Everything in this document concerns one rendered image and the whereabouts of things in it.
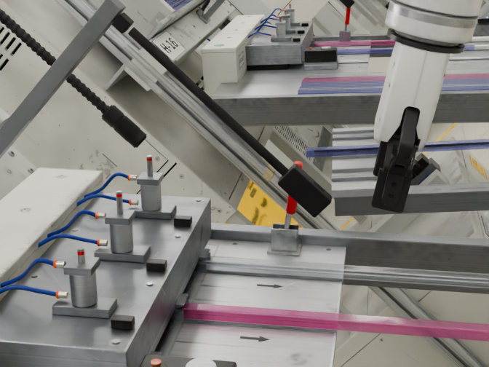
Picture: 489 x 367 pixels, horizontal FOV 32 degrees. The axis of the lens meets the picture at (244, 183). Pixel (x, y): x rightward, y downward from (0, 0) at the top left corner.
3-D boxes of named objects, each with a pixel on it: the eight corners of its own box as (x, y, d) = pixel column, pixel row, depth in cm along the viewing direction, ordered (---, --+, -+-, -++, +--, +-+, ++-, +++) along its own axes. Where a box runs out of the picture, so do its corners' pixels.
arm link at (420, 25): (390, -9, 86) (383, 21, 87) (390, 4, 78) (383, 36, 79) (473, 8, 85) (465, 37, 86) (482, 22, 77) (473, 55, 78)
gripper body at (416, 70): (389, 12, 87) (365, 116, 91) (389, 30, 78) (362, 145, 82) (463, 27, 86) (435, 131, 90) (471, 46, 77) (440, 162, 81)
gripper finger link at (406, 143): (407, 88, 83) (394, 140, 86) (408, 113, 76) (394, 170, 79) (419, 90, 83) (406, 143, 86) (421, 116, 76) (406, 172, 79)
